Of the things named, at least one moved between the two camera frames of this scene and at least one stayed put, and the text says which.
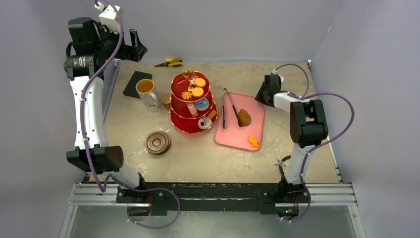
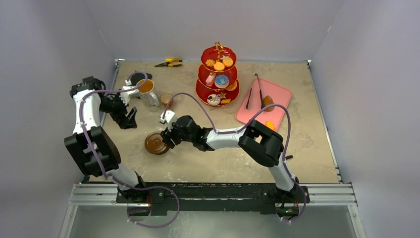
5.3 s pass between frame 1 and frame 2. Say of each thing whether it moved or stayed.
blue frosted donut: moved
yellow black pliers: stayed
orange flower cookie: moved
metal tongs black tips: moved
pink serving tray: moved
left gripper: moved
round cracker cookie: moved
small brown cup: stayed
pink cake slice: moved
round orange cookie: moved
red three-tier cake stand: moved
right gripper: moved
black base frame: stayed
